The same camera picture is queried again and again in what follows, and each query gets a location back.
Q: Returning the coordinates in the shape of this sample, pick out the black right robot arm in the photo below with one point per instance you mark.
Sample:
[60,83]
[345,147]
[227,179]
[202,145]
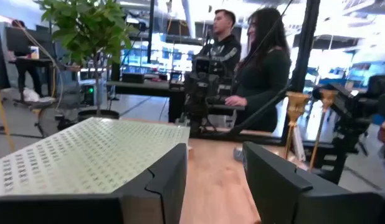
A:
[198,93]

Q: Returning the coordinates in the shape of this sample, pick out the tall gold candlestick holder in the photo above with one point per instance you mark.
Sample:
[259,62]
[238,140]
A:
[328,96]

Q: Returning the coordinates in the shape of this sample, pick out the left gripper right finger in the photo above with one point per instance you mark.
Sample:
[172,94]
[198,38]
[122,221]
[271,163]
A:
[273,186]

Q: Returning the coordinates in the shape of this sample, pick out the black bulky machine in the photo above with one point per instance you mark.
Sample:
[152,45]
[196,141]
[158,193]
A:
[351,118]

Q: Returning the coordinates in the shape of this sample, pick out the short gold candlestick holder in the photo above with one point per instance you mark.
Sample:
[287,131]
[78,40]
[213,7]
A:
[296,105]

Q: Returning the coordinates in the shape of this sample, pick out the pale green perforated metal shelf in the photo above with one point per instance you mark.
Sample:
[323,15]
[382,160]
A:
[86,155]

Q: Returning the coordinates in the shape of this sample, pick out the white paper cup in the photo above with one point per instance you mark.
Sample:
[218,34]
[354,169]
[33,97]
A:
[34,52]

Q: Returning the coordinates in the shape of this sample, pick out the person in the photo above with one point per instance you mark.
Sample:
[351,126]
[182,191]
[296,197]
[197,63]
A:
[264,77]
[22,40]
[225,49]

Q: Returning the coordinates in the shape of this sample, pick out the small black box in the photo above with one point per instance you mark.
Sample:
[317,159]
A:
[133,77]

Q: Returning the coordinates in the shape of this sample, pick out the computer case with green light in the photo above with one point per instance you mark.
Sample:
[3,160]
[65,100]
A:
[88,95]

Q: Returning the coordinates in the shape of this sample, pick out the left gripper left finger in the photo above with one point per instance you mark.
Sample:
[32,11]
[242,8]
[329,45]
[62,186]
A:
[167,186]

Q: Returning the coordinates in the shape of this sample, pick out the green leafy potted tree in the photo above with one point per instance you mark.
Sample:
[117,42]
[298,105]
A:
[86,31]

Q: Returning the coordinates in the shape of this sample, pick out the black plant pot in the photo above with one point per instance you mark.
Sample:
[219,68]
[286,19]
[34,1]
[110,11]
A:
[99,114]

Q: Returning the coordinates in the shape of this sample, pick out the black desk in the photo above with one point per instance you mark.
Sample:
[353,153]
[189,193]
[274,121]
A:
[142,88]

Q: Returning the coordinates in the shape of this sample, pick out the white bag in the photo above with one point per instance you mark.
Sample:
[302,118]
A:
[30,95]

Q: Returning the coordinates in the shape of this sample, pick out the black stool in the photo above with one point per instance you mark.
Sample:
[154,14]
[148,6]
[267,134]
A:
[40,104]

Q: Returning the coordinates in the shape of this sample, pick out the yellow stand leg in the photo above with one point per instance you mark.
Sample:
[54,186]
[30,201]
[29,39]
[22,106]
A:
[2,118]

